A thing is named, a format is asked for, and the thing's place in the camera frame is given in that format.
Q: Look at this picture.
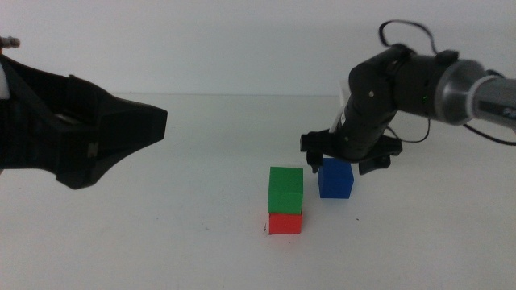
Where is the blue cube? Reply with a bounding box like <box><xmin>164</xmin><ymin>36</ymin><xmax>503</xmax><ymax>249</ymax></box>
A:
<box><xmin>317</xmin><ymin>157</ymin><xmax>355</xmax><ymax>200</ymax></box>

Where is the green cube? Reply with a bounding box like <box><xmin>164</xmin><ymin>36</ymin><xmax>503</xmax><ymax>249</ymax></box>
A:
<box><xmin>268</xmin><ymin>166</ymin><xmax>304</xmax><ymax>215</ymax></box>

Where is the red cube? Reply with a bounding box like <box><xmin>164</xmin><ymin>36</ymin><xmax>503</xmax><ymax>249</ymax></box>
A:
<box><xmin>268</xmin><ymin>212</ymin><xmax>303</xmax><ymax>235</ymax></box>

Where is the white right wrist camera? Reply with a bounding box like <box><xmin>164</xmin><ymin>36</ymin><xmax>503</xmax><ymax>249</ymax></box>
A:
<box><xmin>329</xmin><ymin>79</ymin><xmax>352</xmax><ymax>135</ymax></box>

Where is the black looped right arm cable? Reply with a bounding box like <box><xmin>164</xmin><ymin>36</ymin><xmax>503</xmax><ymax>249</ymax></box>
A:
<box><xmin>378</xmin><ymin>19</ymin><xmax>439</xmax><ymax>56</ymax></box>

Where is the black right camera cable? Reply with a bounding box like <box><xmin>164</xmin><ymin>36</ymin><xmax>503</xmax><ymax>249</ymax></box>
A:
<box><xmin>385</xmin><ymin>116</ymin><xmax>516</xmax><ymax>147</ymax></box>

